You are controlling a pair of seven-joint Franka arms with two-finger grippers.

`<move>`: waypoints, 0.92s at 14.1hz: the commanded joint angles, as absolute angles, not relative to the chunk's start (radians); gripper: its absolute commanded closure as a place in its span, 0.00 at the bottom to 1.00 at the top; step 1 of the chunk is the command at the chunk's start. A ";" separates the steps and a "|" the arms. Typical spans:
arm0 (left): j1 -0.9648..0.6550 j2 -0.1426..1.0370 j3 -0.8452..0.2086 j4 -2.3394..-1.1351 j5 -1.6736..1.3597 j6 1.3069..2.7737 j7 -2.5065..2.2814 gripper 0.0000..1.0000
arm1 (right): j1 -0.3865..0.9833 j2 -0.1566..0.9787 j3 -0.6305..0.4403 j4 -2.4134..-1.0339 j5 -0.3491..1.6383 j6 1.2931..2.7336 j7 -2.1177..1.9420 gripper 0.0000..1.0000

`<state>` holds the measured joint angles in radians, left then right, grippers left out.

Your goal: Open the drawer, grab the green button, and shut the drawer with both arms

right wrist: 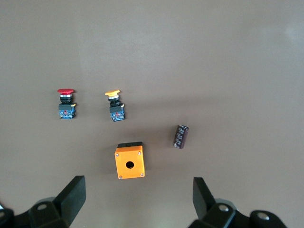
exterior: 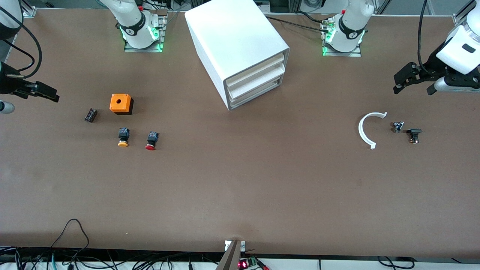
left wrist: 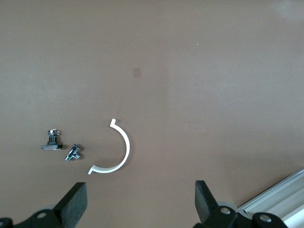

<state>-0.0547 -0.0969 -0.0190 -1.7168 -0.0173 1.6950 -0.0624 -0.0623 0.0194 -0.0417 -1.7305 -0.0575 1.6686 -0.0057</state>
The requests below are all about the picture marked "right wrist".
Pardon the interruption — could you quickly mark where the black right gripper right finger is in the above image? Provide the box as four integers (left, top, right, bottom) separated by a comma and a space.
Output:
189, 177, 250, 228

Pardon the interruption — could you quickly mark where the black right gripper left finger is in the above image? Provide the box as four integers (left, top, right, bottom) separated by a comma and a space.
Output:
28, 175, 86, 228

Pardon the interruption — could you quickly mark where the red mushroom push button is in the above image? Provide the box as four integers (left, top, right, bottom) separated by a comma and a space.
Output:
57, 88, 78, 120

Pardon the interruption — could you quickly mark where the yellow mushroom push button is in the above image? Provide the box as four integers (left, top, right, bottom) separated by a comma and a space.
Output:
104, 89, 126, 123

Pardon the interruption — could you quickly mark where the dark cylindrical capacitor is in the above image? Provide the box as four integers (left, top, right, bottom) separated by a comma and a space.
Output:
172, 124, 190, 150

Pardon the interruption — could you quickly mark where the orange button enclosure box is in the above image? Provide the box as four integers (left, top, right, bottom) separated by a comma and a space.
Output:
114, 141, 146, 180

